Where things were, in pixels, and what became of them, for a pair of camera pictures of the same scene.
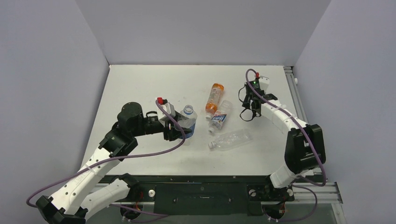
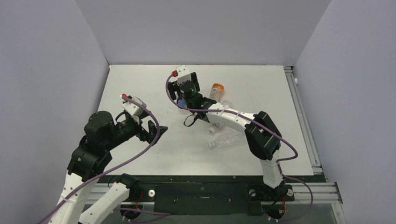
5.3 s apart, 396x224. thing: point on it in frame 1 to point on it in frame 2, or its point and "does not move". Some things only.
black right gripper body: (250, 101) to (192, 81)
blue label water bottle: (188, 117) to (181, 102)
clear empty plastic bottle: (231, 139) does not move
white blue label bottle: (221, 115) does not move
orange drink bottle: (215, 99) does not move
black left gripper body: (170, 131) to (143, 133)
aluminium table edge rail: (318, 192) does not move
